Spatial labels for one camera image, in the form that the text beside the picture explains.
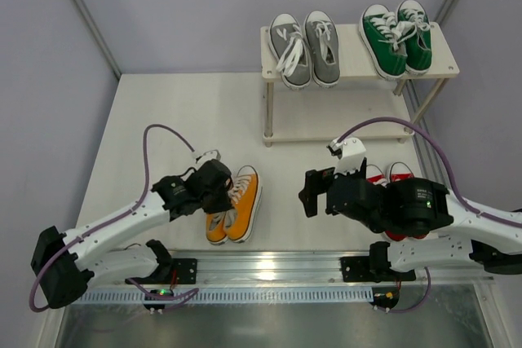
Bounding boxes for orange sneaker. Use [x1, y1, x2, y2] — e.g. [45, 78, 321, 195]
[206, 212, 228, 245]
[224, 165, 263, 243]

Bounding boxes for grey sneaker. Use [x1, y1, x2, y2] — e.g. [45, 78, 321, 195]
[304, 11, 340, 89]
[268, 13, 312, 90]

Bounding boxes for green sneaker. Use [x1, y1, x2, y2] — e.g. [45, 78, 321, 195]
[396, 0, 432, 75]
[359, 4, 410, 81]

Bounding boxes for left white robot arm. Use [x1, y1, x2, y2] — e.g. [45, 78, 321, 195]
[31, 159, 232, 309]

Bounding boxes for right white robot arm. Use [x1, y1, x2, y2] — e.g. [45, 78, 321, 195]
[299, 167, 521, 282]

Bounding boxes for white two-tier shoe shelf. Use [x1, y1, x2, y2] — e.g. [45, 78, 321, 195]
[260, 22, 459, 147]

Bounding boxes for left red sneaker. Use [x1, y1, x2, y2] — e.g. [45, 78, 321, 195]
[365, 165, 406, 242]

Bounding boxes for red sneaker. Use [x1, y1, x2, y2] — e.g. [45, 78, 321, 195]
[365, 165, 406, 242]
[385, 161, 426, 242]

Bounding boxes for right red sneaker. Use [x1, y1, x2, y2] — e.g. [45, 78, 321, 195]
[385, 161, 426, 242]

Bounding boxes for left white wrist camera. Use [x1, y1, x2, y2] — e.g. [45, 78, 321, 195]
[192, 149, 221, 164]

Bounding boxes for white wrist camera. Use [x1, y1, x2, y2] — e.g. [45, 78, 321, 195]
[192, 149, 221, 164]
[327, 138, 366, 174]

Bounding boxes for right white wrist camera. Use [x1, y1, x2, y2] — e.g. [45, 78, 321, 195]
[327, 138, 366, 174]

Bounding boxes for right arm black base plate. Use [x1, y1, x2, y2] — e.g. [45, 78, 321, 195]
[339, 256, 417, 283]

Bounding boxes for aluminium mounting rail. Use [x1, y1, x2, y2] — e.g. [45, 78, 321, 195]
[84, 246, 493, 289]

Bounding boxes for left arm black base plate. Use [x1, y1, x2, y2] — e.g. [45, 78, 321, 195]
[169, 258, 198, 287]

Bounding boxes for white slotted cable duct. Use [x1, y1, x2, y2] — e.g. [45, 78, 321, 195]
[75, 286, 374, 305]

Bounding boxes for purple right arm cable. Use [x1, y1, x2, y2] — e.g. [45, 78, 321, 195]
[338, 117, 522, 315]

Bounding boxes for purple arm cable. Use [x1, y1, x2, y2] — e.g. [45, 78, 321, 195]
[338, 117, 522, 315]
[28, 123, 201, 314]

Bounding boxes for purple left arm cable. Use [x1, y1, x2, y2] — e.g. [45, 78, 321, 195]
[28, 123, 201, 314]

